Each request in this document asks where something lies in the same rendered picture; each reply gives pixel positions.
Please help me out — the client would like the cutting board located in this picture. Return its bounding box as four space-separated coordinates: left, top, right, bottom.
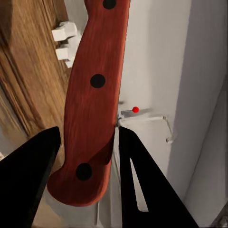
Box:
0 0 72 175

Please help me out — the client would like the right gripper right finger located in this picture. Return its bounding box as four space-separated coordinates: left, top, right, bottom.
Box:
119 127 199 228

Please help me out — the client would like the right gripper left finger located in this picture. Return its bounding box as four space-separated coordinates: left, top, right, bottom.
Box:
0 126 61 228

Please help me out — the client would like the parer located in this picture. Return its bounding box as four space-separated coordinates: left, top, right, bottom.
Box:
46 0 131 207

